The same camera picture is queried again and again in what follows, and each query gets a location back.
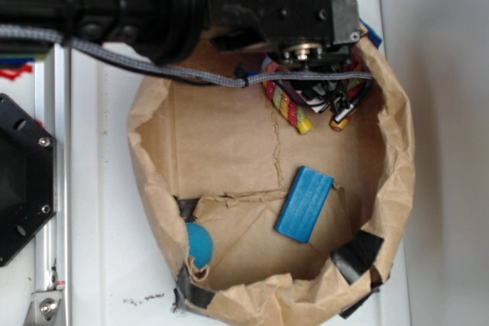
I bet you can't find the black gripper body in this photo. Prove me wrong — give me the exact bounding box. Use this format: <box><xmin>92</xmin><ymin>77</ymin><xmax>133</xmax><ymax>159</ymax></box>
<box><xmin>202</xmin><ymin>0</ymin><xmax>361</xmax><ymax>69</ymax></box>

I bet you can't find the multicolored twisted rope toy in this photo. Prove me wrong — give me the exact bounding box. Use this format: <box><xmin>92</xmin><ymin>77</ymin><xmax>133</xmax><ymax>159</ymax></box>
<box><xmin>263</xmin><ymin>77</ymin><xmax>373</xmax><ymax>135</ymax></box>

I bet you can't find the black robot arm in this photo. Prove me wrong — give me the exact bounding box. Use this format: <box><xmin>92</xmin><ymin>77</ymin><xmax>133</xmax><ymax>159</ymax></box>
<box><xmin>1</xmin><ymin>0</ymin><xmax>361</xmax><ymax>67</ymax></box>

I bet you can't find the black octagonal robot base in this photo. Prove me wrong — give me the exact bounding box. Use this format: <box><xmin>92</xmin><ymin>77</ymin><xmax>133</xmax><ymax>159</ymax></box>
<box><xmin>1</xmin><ymin>93</ymin><xmax>56</xmax><ymax>267</ymax></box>

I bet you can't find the blue tape piece right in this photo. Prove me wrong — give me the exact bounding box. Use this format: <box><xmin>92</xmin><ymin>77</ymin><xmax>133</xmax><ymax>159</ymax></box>
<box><xmin>360</xmin><ymin>18</ymin><xmax>384</xmax><ymax>49</ymax></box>

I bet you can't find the blue wooden block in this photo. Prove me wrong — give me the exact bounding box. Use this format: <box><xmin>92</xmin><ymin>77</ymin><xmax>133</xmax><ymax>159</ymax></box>
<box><xmin>274</xmin><ymin>166</ymin><xmax>334</xmax><ymax>244</ymax></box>

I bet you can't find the blue rubber ball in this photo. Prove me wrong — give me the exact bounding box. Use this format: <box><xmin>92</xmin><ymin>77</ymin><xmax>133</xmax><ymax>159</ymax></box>
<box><xmin>186</xmin><ymin>222</ymin><xmax>213</xmax><ymax>269</ymax></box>

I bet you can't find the black tape bottom right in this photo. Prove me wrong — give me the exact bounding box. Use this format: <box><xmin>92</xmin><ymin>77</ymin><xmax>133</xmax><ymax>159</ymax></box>
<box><xmin>331</xmin><ymin>231</ymin><xmax>384</xmax><ymax>285</ymax></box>

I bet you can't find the black tape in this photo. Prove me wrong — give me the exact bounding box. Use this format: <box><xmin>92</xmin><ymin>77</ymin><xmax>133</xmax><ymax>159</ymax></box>
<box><xmin>173</xmin><ymin>265</ymin><xmax>215</xmax><ymax>311</ymax></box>
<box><xmin>331</xmin><ymin>231</ymin><xmax>384</xmax><ymax>285</ymax></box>

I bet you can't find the black tape bottom left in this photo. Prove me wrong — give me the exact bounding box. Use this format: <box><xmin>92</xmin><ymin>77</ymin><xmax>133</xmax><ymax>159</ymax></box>
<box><xmin>173</xmin><ymin>265</ymin><xmax>215</xmax><ymax>311</ymax></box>

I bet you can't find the brown paper bag enclosure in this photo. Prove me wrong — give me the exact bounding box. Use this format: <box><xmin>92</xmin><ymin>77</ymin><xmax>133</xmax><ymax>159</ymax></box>
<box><xmin>128</xmin><ymin>37</ymin><xmax>416</xmax><ymax>325</ymax></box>

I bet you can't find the aluminium extrusion rail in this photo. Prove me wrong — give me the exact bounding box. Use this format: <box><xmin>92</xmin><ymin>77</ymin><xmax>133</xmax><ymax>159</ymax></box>
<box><xmin>33</xmin><ymin>45</ymin><xmax>73</xmax><ymax>326</ymax></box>

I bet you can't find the grey braided cable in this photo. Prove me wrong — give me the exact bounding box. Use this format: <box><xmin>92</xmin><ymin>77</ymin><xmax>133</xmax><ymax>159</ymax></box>
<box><xmin>0</xmin><ymin>24</ymin><xmax>374</xmax><ymax>89</ymax></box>

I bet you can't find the metal corner bracket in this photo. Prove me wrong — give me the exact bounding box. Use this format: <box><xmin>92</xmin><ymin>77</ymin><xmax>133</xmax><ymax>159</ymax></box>
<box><xmin>23</xmin><ymin>290</ymin><xmax>64</xmax><ymax>326</ymax></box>

